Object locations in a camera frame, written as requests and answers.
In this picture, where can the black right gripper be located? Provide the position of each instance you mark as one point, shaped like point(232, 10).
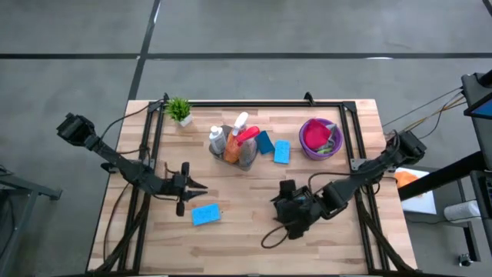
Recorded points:
point(311, 209)

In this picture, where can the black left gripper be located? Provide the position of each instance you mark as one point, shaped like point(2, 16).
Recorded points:
point(180, 186)

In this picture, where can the blue sponge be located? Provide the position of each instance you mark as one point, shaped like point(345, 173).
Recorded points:
point(206, 214)
point(282, 151)
point(265, 142)

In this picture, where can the white bottle with white cap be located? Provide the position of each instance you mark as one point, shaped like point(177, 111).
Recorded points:
point(217, 142)

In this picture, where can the orange spray bottle white trigger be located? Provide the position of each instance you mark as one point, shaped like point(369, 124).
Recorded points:
point(231, 150)

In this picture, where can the clear spray bottle red trigger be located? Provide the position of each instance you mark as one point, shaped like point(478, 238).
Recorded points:
point(248, 134)

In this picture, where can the red cloth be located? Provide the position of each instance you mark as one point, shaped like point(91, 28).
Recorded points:
point(316, 134)

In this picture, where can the grey cloth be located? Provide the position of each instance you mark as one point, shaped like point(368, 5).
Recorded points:
point(333, 132)

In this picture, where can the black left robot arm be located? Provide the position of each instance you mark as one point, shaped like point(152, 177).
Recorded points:
point(115, 161)

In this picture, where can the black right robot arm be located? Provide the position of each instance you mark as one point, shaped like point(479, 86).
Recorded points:
point(365, 175)

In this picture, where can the grey plastic caddy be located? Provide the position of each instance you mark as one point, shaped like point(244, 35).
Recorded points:
point(246, 166)

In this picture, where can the purple plastic bowl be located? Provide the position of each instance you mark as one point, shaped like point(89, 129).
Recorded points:
point(305, 148)

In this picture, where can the green plant in white pot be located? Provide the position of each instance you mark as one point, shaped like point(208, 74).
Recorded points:
point(178, 109)

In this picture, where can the orange object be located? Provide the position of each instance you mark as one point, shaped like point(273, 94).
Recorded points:
point(405, 179)

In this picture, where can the white board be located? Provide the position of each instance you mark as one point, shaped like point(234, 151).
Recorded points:
point(423, 204)

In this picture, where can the grey metal table legs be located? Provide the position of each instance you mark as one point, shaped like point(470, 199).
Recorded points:
point(38, 190)

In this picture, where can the black diagonal beam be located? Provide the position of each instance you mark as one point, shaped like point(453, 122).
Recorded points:
point(442, 177)

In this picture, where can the small black caster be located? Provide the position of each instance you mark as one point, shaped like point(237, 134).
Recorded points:
point(465, 261)

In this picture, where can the black stand with blue screen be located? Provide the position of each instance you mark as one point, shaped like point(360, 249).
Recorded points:
point(478, 84)

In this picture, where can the black aluminium table frame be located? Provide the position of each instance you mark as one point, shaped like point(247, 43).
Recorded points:
point(250, 103)

